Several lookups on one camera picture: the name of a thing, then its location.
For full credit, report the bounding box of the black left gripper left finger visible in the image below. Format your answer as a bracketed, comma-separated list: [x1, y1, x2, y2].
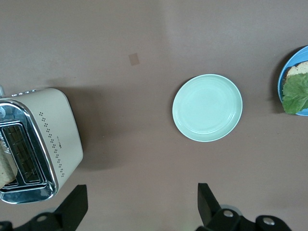
[0, 184, 88, 231]

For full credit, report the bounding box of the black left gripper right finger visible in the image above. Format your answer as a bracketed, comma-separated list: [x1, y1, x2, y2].
[196, 182, 292, 231]

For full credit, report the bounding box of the bread slice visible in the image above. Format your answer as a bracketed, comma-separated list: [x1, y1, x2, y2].
[0, 141, 18, 189]
[282, 60, 308, 85]

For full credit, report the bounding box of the green lettuce leaf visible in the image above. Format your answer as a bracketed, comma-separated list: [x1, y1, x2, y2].
[282, 72, 308, 115]

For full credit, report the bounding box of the light green round plate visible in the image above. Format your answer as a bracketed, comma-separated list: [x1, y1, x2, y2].
[171, 73, 244, 143]

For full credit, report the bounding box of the blue round plate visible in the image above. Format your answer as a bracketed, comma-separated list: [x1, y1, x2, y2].
[277, 45, 308, 117]

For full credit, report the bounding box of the beige chrome toaster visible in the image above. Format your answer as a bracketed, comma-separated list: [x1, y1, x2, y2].
[0, 87, 84, 205]

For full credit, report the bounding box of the brown tape square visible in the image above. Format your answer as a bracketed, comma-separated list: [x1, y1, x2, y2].
[128, 52, 141, 66]

